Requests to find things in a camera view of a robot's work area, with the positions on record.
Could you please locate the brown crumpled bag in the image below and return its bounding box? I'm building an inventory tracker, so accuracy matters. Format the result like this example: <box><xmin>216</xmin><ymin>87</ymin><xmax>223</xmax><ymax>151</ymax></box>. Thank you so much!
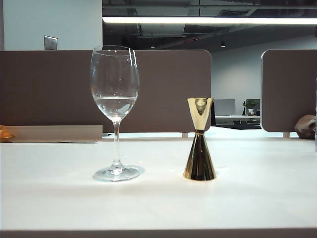
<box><xmin>294</xmin><ymin>115</ymin><xmax>317</xmax><ymax>139</ymax></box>

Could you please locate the grey monitor right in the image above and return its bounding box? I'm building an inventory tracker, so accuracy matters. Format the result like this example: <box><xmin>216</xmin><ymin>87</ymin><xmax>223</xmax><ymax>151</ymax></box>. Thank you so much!
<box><xmin>260</xmin><ymin>49</ymin><xmax>317</xmax><ymax>138</ymax></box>

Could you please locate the small potted green plant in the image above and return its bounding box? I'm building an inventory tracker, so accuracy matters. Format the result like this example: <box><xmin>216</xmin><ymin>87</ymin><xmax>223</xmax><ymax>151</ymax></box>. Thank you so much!
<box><xmin>243</xmin><ymin>100</ymin><xmax>258</xmax><ymax>117</ymax></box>

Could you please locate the orange object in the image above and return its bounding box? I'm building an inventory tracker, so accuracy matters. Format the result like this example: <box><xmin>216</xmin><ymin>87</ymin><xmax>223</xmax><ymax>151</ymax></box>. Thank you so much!
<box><xmin>0</xmin><ymin>125</ymin><xmax>13</xmax><ymax>143</ymax></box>

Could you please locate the clear wine glass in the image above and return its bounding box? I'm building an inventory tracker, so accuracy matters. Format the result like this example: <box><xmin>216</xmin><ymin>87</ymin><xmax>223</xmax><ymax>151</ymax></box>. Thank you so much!
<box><xmin>90</xmin><ymin>45</ymin><xmax>146</xmax><ymax>183</ymax></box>

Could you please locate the grey monitor left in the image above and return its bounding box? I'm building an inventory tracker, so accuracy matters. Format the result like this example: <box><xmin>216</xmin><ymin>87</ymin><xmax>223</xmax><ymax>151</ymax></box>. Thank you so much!
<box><xmin>0</xmin><ymin>49</ymin><xmax>212</xmax><ymax>138</ymax></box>

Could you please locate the white background desk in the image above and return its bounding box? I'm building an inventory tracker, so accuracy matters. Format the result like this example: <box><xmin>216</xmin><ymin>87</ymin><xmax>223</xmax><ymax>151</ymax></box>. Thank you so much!
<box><xmin>214</xmin><ymin>115</ymin><xmax>261</xmax><ymax>125</ymax></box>

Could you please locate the gold double-cone jigger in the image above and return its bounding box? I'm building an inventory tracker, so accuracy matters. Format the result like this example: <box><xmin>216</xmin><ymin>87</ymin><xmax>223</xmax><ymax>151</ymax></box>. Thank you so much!
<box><xmin>183</xmin><ymin>97</ymin><xmax>217</xmax><ymax>181</ymax></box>

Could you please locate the long ceiling light strip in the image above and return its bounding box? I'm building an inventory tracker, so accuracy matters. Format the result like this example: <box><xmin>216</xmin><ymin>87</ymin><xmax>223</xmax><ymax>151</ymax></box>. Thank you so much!
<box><xmin>102</xmin><ymin>16</ymin><xmax>317</xmax><ymax>25</ymax></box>

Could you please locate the metal wall switch plate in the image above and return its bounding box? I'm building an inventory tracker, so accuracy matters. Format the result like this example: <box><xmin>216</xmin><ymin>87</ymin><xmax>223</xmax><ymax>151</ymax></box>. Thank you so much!
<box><xmin>44</xmin><ymin>35</ymin><xmax>58</xmax><ymax>51</ymax></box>

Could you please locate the grey monitor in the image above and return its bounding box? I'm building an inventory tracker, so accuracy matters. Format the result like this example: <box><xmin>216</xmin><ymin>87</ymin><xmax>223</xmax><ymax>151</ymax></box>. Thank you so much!
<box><xmin>260</xmin><ymin>49</ymin><xmax>317</xmax><ymax>138</ymax></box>
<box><xmin>0</xmin><ymin>49</ymin><xmax>212</xmax><ymax>138</ymax></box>

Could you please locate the grey background desk screen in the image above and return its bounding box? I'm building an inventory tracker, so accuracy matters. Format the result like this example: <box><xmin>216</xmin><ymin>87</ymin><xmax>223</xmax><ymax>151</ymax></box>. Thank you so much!
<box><xmin>213</xmin><ymin>99</ymin><xmax>236</xmax><ymax>117</ymax></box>

